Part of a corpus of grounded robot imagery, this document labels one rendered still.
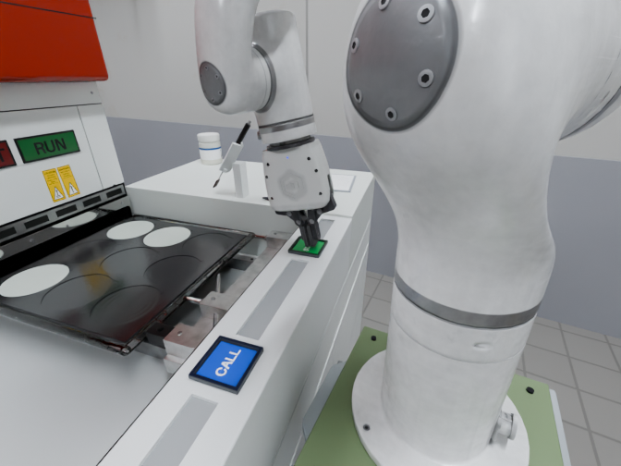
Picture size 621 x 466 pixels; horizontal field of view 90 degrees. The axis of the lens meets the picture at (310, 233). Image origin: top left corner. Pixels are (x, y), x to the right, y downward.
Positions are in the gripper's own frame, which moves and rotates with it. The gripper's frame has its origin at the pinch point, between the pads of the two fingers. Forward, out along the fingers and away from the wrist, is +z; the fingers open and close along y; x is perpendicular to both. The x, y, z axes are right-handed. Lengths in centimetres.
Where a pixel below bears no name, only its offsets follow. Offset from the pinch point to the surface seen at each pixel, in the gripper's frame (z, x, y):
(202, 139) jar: -16, 41, -48
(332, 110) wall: -13, 147, -34
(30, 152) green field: -22, -4, -54
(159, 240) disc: 1.2, 2.4, -37.8
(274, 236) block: 5.5, 11.3, -13.7
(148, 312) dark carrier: 4.5, -17.3, -22.5
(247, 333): 3.2, -21.1, -1.6
